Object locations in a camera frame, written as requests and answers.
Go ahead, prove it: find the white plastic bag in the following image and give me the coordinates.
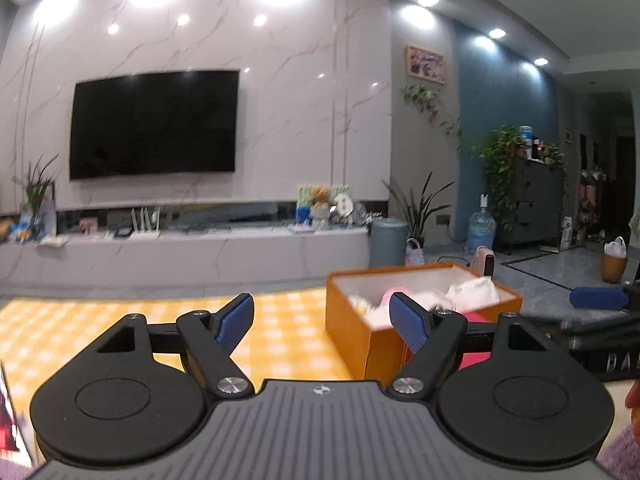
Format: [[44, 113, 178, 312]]
[[446, 276, 500, 312]]

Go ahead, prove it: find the orange cardboard box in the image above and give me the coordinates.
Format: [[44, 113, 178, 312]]
[[326, 262, 523, 386]]

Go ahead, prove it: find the yellow checkered tablecloth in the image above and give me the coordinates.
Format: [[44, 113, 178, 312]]
[[0, 286, 356, 466]]

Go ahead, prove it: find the pink woven small basket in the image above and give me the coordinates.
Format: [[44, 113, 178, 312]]
[[405, 237, 425, 266]]

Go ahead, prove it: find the pink small heater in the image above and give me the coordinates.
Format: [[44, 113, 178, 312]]
[[471, 246, 496, 278]]

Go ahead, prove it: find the grey marble TV console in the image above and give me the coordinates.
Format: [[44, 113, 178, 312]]
[[1, 228, 369, 289]]

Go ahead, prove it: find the grey round trash bin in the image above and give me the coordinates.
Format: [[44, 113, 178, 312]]
[[369, 218, 408, 268]]

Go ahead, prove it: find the blue water jug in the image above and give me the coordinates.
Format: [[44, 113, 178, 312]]
[[465, 194, 497, 255]]

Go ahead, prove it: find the potted long-leaf plant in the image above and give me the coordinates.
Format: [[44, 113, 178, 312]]
[[382, 172, 454, 248]]

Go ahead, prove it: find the white wifi router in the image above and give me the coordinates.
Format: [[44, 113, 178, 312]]
[[130, 207, 160, 240]]

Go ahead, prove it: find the dark grey cabinet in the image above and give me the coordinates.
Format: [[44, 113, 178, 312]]
[[497, 158, 564, 252]]

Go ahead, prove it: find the brown teddy bear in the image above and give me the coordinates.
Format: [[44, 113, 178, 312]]
[[309, 185, 331, 230]]

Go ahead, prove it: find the trailing green pothos plant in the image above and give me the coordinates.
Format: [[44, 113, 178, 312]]
[[400, 84, 524, 232]]

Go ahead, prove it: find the green plant in vase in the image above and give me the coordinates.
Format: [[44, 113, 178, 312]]
[[13, 154, 58, 240]]

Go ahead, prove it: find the black wall television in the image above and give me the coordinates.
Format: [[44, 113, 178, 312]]
[[68, 70, 240, 181]]

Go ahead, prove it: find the framed wall picture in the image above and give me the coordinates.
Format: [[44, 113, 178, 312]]
[[405, 44, 447, 84]]

